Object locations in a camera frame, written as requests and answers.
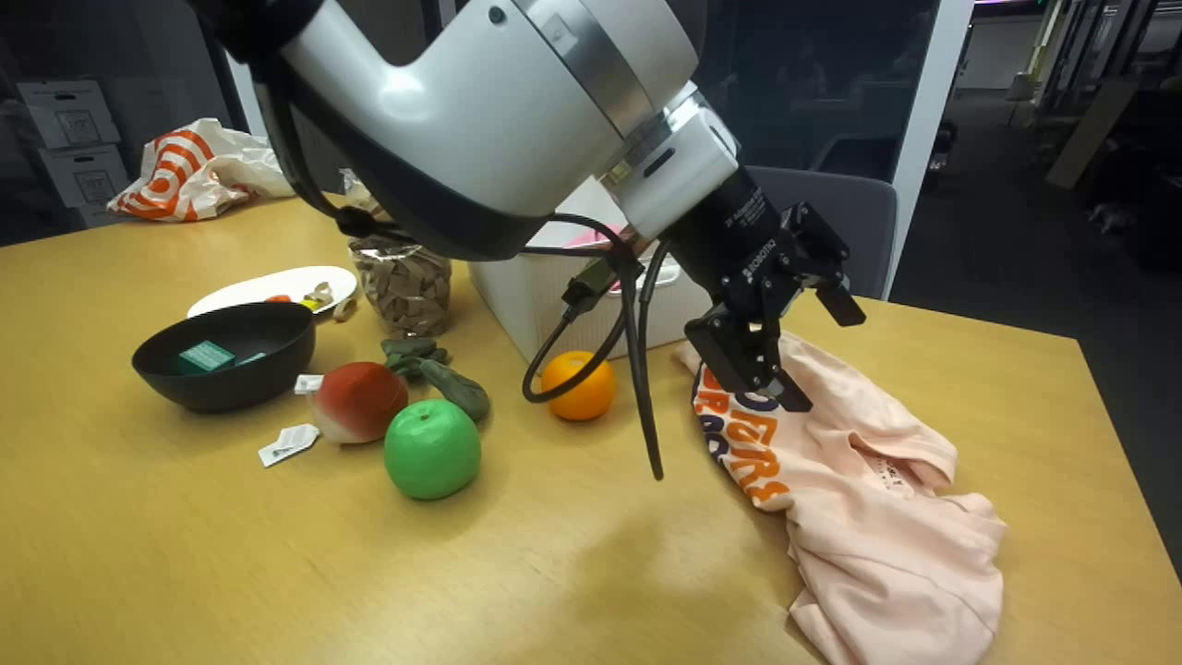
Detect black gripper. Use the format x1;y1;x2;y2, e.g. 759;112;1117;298
662;171;864;411

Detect peach printed shirt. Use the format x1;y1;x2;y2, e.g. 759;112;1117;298
676;335;1005;665

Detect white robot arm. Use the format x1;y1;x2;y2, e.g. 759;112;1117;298
190;0;860;411

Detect white plastic basket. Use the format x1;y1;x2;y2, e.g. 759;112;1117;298
474;180;711;358

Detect red toy peach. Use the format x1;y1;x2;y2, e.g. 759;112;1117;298
314;363;412;444

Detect orange toy fruit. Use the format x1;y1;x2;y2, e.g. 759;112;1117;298
541;349;617;421

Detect green toy apple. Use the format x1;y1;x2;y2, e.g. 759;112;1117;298
385;399;481;502

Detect green toy vegetable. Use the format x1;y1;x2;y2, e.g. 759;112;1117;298
381;338;492;421

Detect bag of wooden rings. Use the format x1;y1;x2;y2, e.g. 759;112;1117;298
351;235;452;338

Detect white paper tag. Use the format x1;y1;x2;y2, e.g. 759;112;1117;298
258;425;322;468

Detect white round plate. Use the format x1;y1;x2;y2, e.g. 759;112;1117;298
190;267;359;317

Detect black bowl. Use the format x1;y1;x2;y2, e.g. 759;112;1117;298
135;304;314;412

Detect teal block in bowl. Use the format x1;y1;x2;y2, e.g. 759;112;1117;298
178;338;236;374

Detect orange white plastic bag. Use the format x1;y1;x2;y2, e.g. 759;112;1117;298
108;118;292;220

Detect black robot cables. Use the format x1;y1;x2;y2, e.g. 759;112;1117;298
516;209;676;484

